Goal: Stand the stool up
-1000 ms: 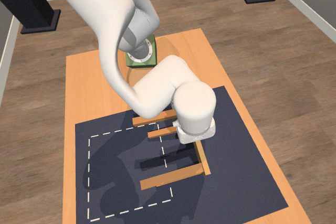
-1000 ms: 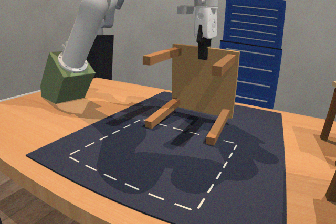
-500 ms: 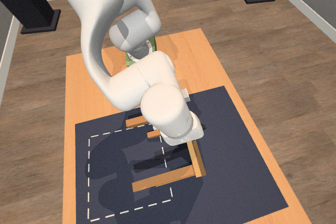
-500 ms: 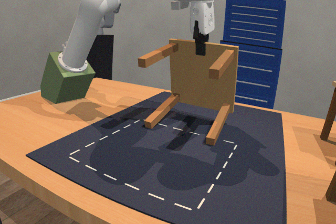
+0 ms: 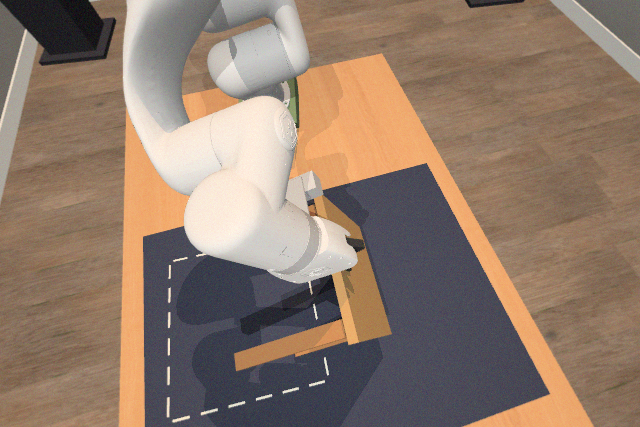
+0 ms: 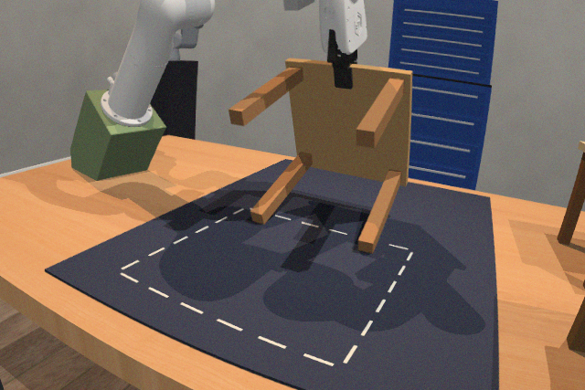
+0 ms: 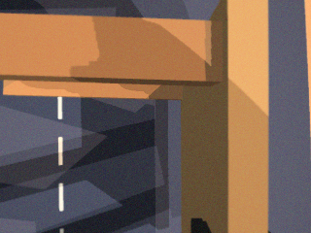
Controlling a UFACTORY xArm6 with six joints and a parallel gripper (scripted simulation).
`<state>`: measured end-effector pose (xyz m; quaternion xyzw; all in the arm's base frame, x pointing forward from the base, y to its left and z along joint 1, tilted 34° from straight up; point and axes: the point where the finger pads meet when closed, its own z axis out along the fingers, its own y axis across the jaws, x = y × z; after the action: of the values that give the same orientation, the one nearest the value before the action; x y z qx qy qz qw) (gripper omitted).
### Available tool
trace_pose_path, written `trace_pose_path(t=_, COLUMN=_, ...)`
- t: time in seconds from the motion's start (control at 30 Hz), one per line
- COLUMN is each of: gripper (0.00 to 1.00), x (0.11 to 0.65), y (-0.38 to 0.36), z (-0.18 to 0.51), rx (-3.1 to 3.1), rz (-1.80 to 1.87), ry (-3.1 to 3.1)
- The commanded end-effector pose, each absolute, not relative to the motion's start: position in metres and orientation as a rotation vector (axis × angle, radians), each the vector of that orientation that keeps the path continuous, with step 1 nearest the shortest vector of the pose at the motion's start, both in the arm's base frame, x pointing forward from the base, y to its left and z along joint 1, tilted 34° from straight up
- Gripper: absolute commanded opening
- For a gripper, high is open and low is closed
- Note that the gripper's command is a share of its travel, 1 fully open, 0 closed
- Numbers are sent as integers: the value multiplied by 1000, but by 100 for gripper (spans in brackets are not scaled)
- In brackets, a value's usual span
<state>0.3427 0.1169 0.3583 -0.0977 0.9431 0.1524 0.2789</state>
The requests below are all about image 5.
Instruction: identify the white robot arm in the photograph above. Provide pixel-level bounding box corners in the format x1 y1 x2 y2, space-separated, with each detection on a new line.
123 0 324 274

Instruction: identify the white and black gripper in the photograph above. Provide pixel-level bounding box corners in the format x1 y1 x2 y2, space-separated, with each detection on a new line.
267 216 365 284

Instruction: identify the dark grey mat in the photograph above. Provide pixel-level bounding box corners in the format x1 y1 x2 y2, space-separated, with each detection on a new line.
143 163 550 427

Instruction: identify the small wooden stool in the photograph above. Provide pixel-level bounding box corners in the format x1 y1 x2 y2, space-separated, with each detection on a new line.
234 195 392 371

